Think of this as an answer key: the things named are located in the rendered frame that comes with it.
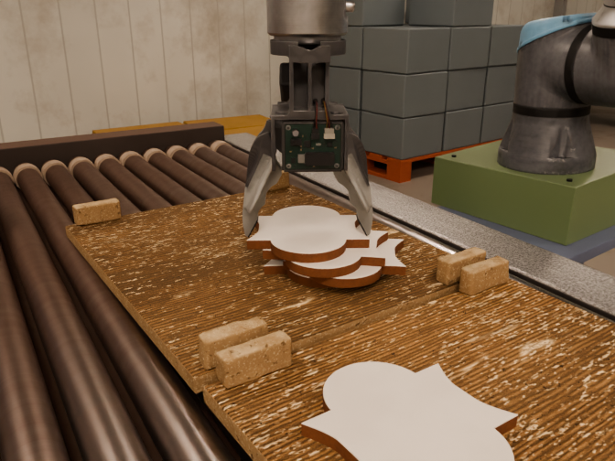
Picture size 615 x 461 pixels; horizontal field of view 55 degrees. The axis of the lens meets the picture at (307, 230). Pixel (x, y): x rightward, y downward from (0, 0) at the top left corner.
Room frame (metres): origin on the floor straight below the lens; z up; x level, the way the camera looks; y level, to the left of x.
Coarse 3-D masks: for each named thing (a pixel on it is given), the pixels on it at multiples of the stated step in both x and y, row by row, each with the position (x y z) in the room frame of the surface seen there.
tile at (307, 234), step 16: (288, 208) 0.66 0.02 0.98; (304, 208) 0.66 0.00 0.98; (320, 208) 0.66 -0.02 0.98; (256, 224) 0.62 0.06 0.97; (272, 224) 0.61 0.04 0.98; (288, 224) 0.61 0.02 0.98; (304, 224) 0.61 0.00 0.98; (320, 224) 0.61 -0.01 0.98; (336, 224) 0.61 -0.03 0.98; (352, 224) 0.61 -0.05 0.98; (256, 240) 0.56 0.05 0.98; (272, 240) 0.56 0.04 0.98; (288, 240) 0.56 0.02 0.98; (304, 240) 0.56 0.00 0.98; (320, 240) 0.56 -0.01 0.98; (336, 240) 0.56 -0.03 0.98; (352, 240) 0.57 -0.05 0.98; (368, 240) 0.57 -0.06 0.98; (288, 256) 0.53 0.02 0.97; (304, 256) 0.53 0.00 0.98; (320, 256) 0.53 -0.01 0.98; (336, 256) 0.54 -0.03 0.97
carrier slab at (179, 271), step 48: (288, 192) 0.87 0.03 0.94; (96, 240) 0.67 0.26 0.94; (144, 240) 0.67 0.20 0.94; (192, 240) 0.67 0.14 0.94; (240, 240) 0.67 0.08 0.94; (144, 288) 0.54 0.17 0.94; (192, 288) 0.54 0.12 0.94; (240, 288) 0.54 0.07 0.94; (288, 288) 0.54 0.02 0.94; (336, 288) 0.54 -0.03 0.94; (384, 288) 0.54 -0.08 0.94; (432, 288) 0.54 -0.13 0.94; (192, 336) 0.45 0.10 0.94; (336, 336) 0.46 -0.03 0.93; (192, 384) 0.39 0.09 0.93
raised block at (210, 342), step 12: (228, 324) 0.42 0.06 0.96; (240, 324) 0.42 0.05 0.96; (252, 324) 0.42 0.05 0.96; (264, 324) 0.43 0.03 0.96; (204, 336) 0.40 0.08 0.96; (216, 336) 0.40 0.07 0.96; (228, 336) 0.40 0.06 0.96; (240, 336) 0.41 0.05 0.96; (252, 336) 0.42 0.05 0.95; (204, 348) 0.40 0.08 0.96; (216, 348) 0.40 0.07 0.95; (204, 360) 0.39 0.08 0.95
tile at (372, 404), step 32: (352, 384) 0.36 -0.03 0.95; (384, 384) 0.36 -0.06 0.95; (416, 384) 0.36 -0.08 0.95; (448, 384) 0.36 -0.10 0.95; (320, 416) 0.33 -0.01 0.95; (352, 416) 0.33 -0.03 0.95; (384, 416) 0.33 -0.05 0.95; (416, 416) 0.33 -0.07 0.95; (448, 416) 0.33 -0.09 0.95; (480, 416) 0.33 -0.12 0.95; (512, 416) 0.33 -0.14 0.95; (352, 448) 0.29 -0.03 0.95; (384, 448) 0.29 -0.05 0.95; (416, 448) 0.29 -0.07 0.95; (448, 448) 0.29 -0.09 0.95; (480, 448) 0.29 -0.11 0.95
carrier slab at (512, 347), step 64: (384, 320) 0.47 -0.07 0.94; (448, 320) 0.47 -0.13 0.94; (512, 320) 0.47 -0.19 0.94; (576, 320) 0.47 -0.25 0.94; (256, 384) 0.38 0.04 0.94; (320, 384) 0.38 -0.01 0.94; (512, 384) 0.38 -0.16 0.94; (576, 384) 0.38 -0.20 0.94; (256, 448) 0.31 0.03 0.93; (320, 448) 0.31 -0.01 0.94; (512, 448) 0.31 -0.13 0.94; (576, 448) 0.31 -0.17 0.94
